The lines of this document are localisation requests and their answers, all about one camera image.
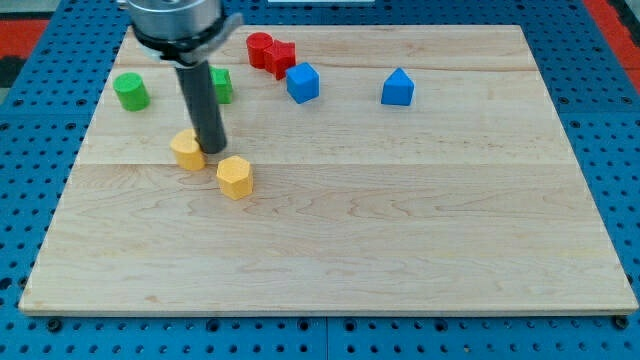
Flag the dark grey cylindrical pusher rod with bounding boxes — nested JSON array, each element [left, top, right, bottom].
[[176, 61, 227, 154]]

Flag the yellow hexagon block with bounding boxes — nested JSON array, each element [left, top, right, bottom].
[[216, 156, 254, 200]]

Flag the yellow heart block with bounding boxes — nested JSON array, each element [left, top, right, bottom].
[[170, 129, 206, 171]]

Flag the green star block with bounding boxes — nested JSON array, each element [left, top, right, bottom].
[[210, 66, 233, 104]]

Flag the green cylinder block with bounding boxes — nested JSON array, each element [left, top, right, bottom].
[[113, 72, 150, 112]]

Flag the red cylinder block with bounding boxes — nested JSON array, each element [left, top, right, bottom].
[[246, 32, 273, 69]]

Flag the red star block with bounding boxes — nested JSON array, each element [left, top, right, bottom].
[[264, 40, 296, 80]]

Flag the blue cube block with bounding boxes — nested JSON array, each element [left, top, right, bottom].
[[285, 62, 320, 104]]

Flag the blue triangular prism block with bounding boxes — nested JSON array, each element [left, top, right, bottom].
[[381, 68, 415, 106]]

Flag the light wooden board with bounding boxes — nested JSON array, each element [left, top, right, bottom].
[[19, 25, 638, 317]]

